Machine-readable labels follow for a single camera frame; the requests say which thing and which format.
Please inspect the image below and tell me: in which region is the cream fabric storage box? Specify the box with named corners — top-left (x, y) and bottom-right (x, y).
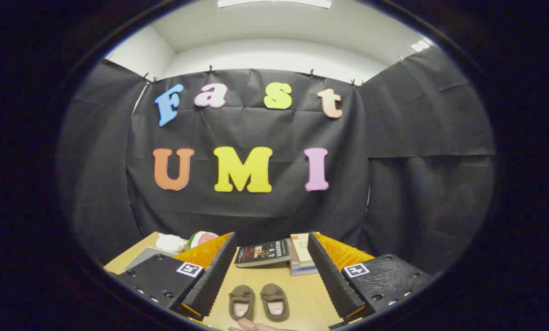
top-left (125, 247), bottom-right (179, 272)

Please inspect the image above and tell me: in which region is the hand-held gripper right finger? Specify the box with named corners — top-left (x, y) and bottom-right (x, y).
top-left (307, 231), bottom-right (435, 322)

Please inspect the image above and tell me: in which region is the beige cover book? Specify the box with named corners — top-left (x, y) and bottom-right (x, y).
top-left (290, 232), bottom-right (319, 269)

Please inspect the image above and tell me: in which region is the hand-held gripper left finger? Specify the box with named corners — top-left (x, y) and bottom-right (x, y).
top-left (111, 232), bottom-right (237, 322)

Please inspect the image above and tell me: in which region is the grey cover book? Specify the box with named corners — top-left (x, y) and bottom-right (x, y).
top-left (287, 240), bottom-right (318, 273)

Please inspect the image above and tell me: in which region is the black cover book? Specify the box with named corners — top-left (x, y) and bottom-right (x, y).
top-left (234, 239), bottom-right (292, 268)

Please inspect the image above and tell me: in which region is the brown fuzzy shoe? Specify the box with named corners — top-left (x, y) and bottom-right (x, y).
top-left (260, 283), bottom-right (290, 322)
top-left (229, 285), bottom-right (255, 321)

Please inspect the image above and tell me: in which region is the long ceiling light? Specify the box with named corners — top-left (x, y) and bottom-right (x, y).
top-left (218, 0), bottom-right (333, 9)

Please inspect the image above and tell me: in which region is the white plush toy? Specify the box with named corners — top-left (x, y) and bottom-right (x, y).
top-left (156, 234), bottom-right (187, 253)

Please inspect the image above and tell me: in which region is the watermelon slice plush toy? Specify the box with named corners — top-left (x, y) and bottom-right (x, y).
top-left (186, 231), bottom-right (220, 251)

